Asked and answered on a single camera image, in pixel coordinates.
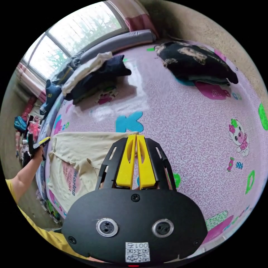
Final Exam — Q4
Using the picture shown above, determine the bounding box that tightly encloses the person's left forearm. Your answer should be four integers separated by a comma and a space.
5, 158, 42, 204

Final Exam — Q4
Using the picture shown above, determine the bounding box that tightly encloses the person's left hand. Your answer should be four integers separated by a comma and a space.
31, 146, 45, 166

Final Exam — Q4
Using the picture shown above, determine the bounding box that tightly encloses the light yellow t-shirt with print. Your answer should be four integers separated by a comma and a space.
47, 131, 140, 213

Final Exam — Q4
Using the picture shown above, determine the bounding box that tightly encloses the pile of clothes with black garment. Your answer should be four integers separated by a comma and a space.
154, 41, 239, 87

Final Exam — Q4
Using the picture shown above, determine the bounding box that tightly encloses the person's body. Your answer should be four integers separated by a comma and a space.
6, 180, 105, 263

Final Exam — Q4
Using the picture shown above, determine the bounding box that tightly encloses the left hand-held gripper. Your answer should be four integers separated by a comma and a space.
32, 137, 51, 161

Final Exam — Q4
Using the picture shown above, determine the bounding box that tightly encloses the bed with pink printed sheet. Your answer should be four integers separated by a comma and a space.
34, 29, 268, 247

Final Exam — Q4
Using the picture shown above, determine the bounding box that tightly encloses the window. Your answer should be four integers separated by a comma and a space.
22, 1, 130, 81

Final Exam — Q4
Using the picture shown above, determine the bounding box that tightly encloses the pile of dark and white clothes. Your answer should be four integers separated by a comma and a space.
39, 52, 132, 121

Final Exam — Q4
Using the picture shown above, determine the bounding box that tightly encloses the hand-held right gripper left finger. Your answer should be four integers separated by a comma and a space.
116, 135, 137, 188

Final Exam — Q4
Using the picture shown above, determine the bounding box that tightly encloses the blue bag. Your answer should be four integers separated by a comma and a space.
14, 116, 27, 133

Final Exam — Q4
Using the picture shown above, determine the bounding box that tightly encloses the pink curtain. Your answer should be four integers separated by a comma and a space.
109, 0, 160, 39

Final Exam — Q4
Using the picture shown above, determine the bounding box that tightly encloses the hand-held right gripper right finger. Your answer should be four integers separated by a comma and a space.
136, 135, 157, 189

